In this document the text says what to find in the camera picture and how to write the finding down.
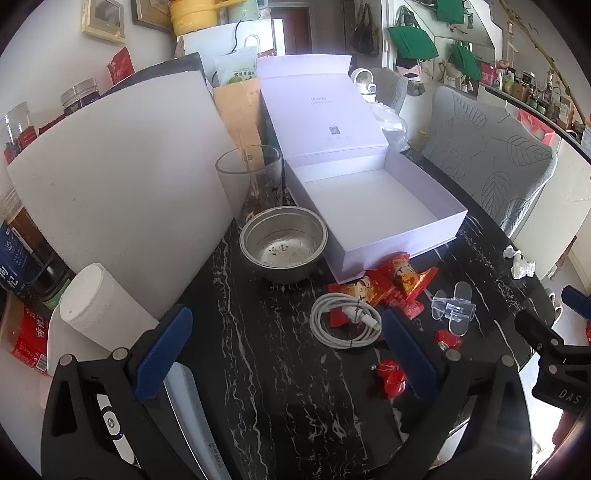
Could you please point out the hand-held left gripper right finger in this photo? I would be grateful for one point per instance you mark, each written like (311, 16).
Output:
(411, 355)

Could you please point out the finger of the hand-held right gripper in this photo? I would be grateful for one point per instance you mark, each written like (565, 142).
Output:
(535, 330)
(578, 301)

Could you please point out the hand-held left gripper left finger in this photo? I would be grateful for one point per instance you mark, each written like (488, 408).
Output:
(164, 355)

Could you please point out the red candy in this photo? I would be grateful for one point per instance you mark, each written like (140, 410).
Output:
(392, 378)

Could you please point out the small red candy packet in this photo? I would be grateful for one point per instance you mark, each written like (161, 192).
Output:
(449, 340)

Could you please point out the clear plastic holder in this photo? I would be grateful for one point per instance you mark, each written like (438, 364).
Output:
(455, 307)

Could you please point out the red figure-print snack packet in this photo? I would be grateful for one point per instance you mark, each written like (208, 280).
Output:
(406, 277)
(358, 288)

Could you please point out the white gift box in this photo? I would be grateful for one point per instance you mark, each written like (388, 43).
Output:
(369, 198)

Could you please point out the crumpled white tissue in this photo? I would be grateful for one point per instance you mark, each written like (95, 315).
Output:
(519, 265)

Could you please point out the grey flat case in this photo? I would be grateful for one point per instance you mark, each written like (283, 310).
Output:
(198, 424)

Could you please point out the flat red patterned packet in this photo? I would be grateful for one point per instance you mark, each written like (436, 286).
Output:
(341, 316)

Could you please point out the white paper towel roll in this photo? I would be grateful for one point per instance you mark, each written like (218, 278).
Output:
(101, 304)

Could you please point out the white remote control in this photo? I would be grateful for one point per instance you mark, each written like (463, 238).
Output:
(111, 424)

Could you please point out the dark glass bottle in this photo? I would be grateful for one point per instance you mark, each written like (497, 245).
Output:
(48, 277)

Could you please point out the metal bowl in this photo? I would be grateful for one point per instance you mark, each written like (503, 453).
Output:
(281, 249)

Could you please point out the blue printed box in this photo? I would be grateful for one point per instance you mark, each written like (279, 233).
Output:
(16, 263)

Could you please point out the white foam board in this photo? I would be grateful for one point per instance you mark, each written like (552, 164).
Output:
(129, 184)

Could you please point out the grey leaf-pattern chair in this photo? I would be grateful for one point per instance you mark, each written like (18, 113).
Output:
(390, 85)
(485, 152)

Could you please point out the pink plastic bag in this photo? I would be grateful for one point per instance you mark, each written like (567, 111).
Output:
(538, 129)

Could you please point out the clear drinking glass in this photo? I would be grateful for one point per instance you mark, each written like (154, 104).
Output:
(268, 184)

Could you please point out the row of bottles and jars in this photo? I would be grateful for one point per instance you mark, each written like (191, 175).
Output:
(535, 90)

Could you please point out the clear plastic bag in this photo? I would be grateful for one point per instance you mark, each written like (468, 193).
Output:
(390, 124)

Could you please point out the brown paper envelope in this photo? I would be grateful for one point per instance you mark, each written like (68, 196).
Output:
(238, 115)

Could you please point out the green tote bag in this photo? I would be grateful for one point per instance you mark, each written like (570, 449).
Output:
(411, 44)
(452, 10)
(466, 62)

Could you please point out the clear glass jar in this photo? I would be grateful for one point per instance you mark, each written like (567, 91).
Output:
(18, 129)

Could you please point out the black board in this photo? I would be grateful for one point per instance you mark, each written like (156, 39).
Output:
(157, 71)

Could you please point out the red paper packet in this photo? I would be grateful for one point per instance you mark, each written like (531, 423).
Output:
(121, 67)

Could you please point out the green snack packet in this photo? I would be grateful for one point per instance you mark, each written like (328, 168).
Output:
(235, 67)

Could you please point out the white appliance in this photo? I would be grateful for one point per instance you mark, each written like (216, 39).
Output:
(207, 44)

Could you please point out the dark hanging handbag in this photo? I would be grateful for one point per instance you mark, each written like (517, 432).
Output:
(365, 32)

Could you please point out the yellow plastic container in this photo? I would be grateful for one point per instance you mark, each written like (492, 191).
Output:
(194, 16)

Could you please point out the brown wooden door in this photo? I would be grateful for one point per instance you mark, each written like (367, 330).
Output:
(296, 30)

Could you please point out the pale green kettle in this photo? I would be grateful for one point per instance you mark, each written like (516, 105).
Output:
(247, 9)

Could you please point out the dark picture frame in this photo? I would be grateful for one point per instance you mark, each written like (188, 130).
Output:
(150, 14)

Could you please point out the light wooden picture frame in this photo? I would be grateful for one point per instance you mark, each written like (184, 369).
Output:
(104, 18)

